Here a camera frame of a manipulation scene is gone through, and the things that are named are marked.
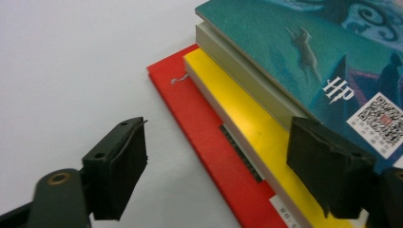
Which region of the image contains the teal book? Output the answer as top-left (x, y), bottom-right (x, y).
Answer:
top-left (194, 0), bottom-right (403, 175)

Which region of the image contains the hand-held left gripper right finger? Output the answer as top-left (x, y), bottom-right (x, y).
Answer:
top-left (285, 116), bottom-right (378, 220)

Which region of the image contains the red book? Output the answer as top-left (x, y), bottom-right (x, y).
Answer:
top-left (146, 43), bottom-right (291, 228)

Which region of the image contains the yellow book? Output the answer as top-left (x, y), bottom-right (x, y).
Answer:
top-left (183, 47), bottom-right (370, 228)

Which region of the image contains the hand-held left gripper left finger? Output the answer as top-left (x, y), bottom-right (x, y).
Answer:
top-left (81, 116), bottom-right (149, 221)

